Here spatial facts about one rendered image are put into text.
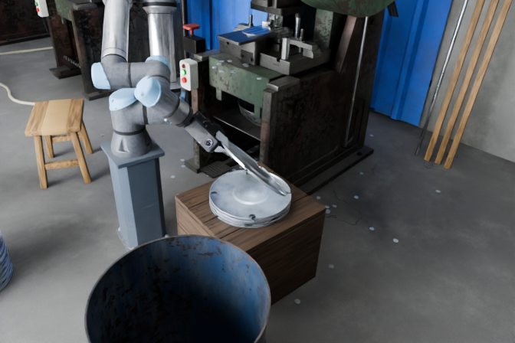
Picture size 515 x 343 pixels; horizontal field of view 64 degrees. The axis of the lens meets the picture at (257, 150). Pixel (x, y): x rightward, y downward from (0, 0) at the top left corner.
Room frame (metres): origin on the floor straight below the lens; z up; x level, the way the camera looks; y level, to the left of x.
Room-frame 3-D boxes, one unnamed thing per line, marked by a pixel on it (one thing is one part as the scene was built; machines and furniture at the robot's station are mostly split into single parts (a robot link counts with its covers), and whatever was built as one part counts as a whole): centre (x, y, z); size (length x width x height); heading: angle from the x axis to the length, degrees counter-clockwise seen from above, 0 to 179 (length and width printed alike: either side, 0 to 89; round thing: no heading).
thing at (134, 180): (1.36, 0.48, 0.23); 0.19 x 0.19 x 0.45; 36
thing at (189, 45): (1.99, 0.33, 0.62); 0.10 x 0.06 x 0.20; 47
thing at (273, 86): (1.87, -0.35, 0.45); 0.92 x 0.12 x 0.90; 137
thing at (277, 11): (1.95, -0.06, 0.86); 0.20 x 0.16 x 0.05; 47
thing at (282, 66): (1.95, -0.06, 0.68); 0.45 x 0.30 x 0.06; 47
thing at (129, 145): (1.36, 0.48, 0.50); 0.15 x 0.15 x 0.10
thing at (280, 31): (1.94, -0.05, 0.76); 0.15 x 0.09 x 0.05; 47
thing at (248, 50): (1.82, 0.06, 0.72); 0.25 x 0.14 x 0.14; 137
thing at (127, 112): (1.36, 0.47, 0.62); 0.13 x 0.12 x 0.14; 101
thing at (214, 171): (1.85, 0.04, 0.14); 0.59 x 0.10 x 0.05; 137
